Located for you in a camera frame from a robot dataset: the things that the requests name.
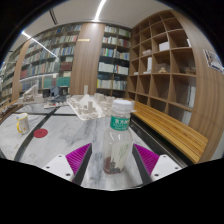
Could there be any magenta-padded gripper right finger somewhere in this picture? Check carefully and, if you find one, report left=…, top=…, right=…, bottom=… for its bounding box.
left=131, top=143, right=184, bottom=187

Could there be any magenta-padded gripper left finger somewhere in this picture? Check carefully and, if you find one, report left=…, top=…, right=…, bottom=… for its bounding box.
left=41, top=142, right=93, bottom=187

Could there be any clear plastic bottle green label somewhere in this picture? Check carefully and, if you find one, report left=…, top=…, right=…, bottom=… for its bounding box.
left=101, top=98, right=135, bottom=175

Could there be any wooden slatted bench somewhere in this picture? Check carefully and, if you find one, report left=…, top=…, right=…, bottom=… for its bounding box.
left=128, top=99, right=210, bottom=165

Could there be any flat round red coaster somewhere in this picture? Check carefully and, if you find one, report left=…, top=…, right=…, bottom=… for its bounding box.
left=32, top=128, right=49, bottom=139

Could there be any white city architectural model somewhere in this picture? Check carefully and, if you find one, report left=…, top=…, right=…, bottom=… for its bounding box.
left=66, top=92, right=136, bottom=121

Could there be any flat white site model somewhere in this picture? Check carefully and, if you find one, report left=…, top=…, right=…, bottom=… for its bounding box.
left=43, top=99, right=68, bottom=110

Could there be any dark grey building model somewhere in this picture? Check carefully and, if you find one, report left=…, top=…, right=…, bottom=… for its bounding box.
left=41, top=85, right=70, bottom=101

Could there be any white sloped building model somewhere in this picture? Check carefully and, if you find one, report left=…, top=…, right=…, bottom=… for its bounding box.
left=16, top=84, right=45, bottom=105

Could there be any wooden cubby shelf unit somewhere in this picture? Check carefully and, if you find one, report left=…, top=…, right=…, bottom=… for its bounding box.
left=125, top=9, right=202, bottom=126

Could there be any straight ceiling light strip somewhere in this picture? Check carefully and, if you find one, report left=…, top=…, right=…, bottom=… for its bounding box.
left=93, top=0, right=108, bottom=22

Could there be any white mug yellow handle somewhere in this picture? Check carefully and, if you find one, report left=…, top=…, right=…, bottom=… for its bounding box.
left=15, top=112, right=31, bottom=136

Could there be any wall bookshelf with books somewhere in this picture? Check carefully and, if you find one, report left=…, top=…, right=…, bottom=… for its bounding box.
left=0, top=23, right=133, bottom=103

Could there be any wall poster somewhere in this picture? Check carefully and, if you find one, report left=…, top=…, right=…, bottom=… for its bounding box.
left=202, top=48, right=224, bottom=75

